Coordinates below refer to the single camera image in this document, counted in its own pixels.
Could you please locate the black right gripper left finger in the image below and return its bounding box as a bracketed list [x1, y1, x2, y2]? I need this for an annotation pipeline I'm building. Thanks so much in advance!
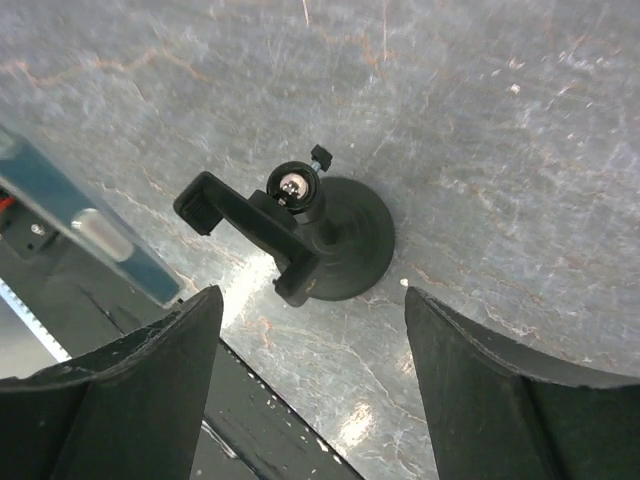
[1, 286, 223, 479]

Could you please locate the grey slotted cable duct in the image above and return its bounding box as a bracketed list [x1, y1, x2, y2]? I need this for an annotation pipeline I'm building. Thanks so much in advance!
[1, 280, 71, 363]

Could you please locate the black smartphone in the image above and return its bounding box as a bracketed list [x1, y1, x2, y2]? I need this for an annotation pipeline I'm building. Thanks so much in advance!
[1, 124, 184, 306]

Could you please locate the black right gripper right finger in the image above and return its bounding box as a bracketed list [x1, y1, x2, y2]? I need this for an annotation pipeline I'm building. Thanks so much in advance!
[405, 287, 639, 479]

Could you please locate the black phone stand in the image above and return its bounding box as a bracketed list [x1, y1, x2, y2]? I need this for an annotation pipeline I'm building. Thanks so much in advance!
[173, 145, 395, 307]

